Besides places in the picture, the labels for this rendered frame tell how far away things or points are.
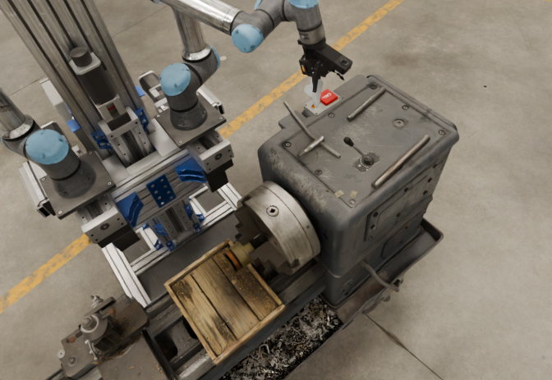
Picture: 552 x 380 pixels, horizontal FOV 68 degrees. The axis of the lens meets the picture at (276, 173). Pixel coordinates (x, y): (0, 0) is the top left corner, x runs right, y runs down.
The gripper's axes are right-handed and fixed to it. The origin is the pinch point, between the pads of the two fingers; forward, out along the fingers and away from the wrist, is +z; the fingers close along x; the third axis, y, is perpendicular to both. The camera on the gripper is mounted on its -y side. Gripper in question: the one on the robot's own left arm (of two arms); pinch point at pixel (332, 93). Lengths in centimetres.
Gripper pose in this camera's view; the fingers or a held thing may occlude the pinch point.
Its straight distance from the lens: 136.3
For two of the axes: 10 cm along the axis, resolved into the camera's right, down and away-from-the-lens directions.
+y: -6.9, -3.5, 6.3
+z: 2.9, 6.6, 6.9
